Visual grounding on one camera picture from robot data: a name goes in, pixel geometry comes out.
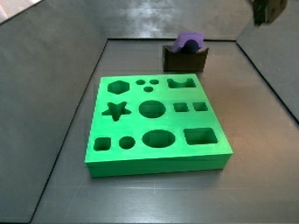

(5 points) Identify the green shape-sorter board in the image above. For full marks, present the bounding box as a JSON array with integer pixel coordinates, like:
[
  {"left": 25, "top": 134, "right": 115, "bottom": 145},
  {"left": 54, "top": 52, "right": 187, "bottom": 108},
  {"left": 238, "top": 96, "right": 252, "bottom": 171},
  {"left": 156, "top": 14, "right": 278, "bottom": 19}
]
[{"left": 86, "top": 73, "right": 232, "bottom": 177}]

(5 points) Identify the dark brown cradle fixture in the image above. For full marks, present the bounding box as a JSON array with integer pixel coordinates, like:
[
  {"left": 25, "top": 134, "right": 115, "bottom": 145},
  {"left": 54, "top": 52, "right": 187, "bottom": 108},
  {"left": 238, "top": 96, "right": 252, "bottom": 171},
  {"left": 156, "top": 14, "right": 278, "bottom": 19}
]
[{"left": 163, "top": 45, "right": 210, "bottom": 72}]

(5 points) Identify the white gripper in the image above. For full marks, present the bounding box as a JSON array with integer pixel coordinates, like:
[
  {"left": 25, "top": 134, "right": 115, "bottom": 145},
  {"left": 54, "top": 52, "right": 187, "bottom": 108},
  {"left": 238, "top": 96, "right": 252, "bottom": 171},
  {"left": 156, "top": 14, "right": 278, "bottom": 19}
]
[{"left": 252, "top": 0, "right": 288, "bottom": 25}]

